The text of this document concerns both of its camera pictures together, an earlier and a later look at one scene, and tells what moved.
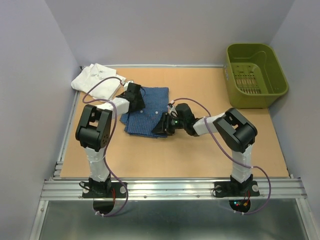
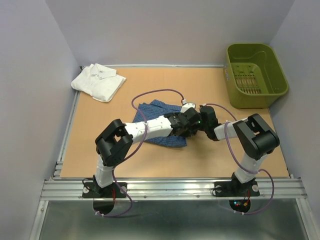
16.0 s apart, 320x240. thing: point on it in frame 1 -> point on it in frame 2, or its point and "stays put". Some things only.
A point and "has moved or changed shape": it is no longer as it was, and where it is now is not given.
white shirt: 105,89 stays put
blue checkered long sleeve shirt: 143,122 has moved or changed shape
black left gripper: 141,105 -> 187,134
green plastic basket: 254,79 stays put
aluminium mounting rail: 70,189 stays put
